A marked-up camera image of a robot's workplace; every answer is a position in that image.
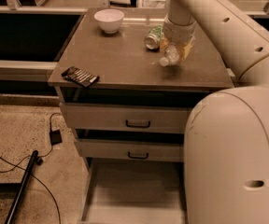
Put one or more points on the clear plastic water bottle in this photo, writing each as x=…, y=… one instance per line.
x=170, y=57

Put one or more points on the grey drawer cabinet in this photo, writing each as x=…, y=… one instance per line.
x=132, y=191

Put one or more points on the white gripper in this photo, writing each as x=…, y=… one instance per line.
x=178, y=33

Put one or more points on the green soda can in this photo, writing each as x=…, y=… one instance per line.
x=153, y=38

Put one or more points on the black power adapter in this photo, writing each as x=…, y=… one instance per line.
x=55, y=137

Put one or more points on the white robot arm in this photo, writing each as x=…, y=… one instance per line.
x=226, y=148

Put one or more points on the grey drawer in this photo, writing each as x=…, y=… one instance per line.
x=129, y=150
x=125, y=118

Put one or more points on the black floor bar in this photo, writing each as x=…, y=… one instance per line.
x=22, y=187

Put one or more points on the white ceramic bowl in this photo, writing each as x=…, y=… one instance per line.
x=109, y=20

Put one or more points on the dark snack bar packet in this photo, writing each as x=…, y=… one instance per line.
x=79, y=76

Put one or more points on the metal railing frame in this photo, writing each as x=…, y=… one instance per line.
x=22, y=69

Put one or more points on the top grey drawer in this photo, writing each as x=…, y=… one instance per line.
x=125, y=118

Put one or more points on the middle grey drawer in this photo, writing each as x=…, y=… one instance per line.
x=129, y=150

